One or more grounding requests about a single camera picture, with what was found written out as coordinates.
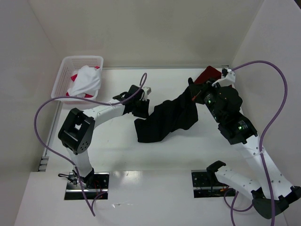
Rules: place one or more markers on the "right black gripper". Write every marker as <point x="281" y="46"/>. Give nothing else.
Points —
<point x="197" y="90"/>

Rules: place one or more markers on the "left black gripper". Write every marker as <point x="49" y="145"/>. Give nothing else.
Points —
<point x="141" y="109"/>

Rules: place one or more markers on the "black t shirt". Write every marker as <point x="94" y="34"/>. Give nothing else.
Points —
<point x="167" y="117"/>

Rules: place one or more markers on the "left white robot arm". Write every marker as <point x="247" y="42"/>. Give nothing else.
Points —
<point x="77" y="130"/>

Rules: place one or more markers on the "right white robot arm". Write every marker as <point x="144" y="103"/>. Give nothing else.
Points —
<point x="271" y="193"/>

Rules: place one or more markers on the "folded dark red t shirt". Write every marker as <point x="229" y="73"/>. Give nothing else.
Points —
<point x="208" y="73"/>

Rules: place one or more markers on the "white t shirt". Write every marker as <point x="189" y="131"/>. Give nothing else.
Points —
<point x="87" y="81"/>

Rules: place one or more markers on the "pink red t shirt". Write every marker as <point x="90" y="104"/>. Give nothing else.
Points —
<point x="74" y="77"/>

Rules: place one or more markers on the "white plastic basket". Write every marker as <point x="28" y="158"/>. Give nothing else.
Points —
<point x="69" y="67"/>

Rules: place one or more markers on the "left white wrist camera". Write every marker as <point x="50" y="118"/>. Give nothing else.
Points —
<point x="146" y="92"/>

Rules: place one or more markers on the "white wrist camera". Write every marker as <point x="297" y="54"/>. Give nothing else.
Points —
<point x="146" y="92"/>
<point x="228" y="78"/>

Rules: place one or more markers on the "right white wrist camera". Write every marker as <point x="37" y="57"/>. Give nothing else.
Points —
<point x="228" y="78"/>

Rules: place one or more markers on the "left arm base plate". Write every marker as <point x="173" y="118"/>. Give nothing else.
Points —
<point x="99" y="185"/>

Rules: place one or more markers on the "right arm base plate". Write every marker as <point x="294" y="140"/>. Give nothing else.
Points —
<point x="203" y="187"/>

